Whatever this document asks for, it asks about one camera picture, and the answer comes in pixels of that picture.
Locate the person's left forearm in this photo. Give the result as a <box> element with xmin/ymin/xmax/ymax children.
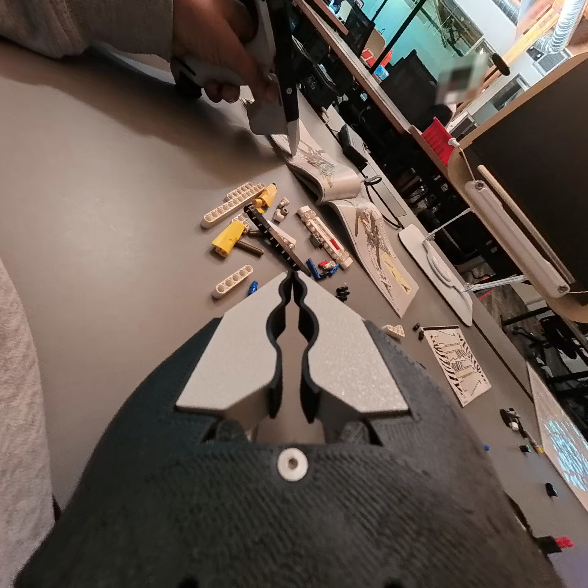
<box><xmin>0</xmin><ymin>0</ymin><xmax>177</xmax><ymax>61</ymax></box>

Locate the red storage bin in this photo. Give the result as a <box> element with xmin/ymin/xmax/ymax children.
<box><xmin>421</xmin><ymin>116</ymin><xmax>456</xmax><ymax>169</ymax></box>

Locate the large white paper sheet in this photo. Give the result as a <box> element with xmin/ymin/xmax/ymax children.
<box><xmin>268</xmin><ymin>132</ymin><xmax>420</xmax><ymax>319</ymax></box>

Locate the person's left hand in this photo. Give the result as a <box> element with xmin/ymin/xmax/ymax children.
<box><xmin>172</xmin><ymin>0</ymin><xmax>279</xmax><ymax>104</ymax></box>

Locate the flexible silver duct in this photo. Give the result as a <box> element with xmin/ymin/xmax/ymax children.
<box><xmin>533</xmin><ymin>0</ymin><xmax>577</xmax><ymax>58</ymax></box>

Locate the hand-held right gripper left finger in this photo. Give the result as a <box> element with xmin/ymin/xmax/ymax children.
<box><xmin>176</xmin><ymin>271</ymin><xmax>293</xmax><ymax>420</ymax></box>

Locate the black office chair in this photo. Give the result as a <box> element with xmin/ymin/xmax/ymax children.
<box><xmin>379</xmin><ymin>50</ymin><xmax>439</xmax><ymax>120</ymax></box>
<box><xmin>503</xmin><ymin>308</ymin><xmax>588</xmax><ymax>384</ymax></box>

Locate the pile of loose lego pieces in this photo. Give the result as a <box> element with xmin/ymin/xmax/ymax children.
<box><xmin>200</xmin><ymin>181</ymin><xmax>355</xmax><ymax>302</ymax></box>

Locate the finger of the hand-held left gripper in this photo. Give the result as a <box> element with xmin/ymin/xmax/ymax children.
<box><xmin>247</xmin><ymin>98</ymin><xmax>302</xmax><ymax>158</ymax></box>

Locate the black cable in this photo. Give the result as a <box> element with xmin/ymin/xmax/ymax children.
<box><xmin>362</xmin><ymin>176</ymin><xmax>410</xmax><ymax>229</ymax></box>

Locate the black power adapter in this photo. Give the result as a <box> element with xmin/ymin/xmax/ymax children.
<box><xmin>337</xmin><ymin>123</ymin><xmax>369</xmax><ymax>169</ymax></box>

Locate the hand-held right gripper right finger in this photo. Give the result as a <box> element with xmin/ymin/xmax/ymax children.
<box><xmin>293</xmin><ymin>271</ymin><xmax>410</xmax><ymax>422</ymax></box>

